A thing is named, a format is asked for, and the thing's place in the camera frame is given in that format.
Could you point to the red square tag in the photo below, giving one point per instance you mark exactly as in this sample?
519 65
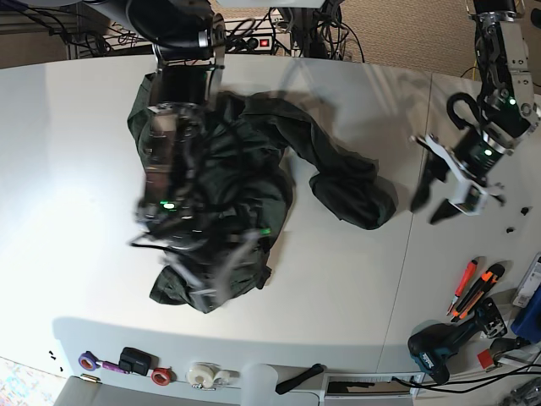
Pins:
486 359

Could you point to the orange black utility knife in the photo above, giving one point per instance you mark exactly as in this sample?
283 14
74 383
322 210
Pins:
483 285

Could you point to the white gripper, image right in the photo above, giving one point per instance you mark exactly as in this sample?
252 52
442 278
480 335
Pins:
469 163

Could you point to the teal black cordless drill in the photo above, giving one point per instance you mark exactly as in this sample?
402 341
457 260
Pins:
431 347

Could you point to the white plastic cup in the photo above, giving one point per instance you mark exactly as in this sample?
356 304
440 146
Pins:
258 385

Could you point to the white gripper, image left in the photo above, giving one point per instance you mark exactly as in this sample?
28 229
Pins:
218 270

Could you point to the dark green t-shirt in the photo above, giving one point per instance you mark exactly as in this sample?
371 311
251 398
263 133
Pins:
248 141

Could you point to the purple tape roll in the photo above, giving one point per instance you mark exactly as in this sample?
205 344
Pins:
88 361

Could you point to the black power strip red switch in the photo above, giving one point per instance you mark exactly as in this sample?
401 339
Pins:
249 45

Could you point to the black action camera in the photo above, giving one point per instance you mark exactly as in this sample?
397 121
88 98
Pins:
135 361

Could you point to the blue box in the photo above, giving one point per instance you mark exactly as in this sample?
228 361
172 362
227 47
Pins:
527 323

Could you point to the red tape roll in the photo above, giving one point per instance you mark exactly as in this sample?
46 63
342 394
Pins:
162 376

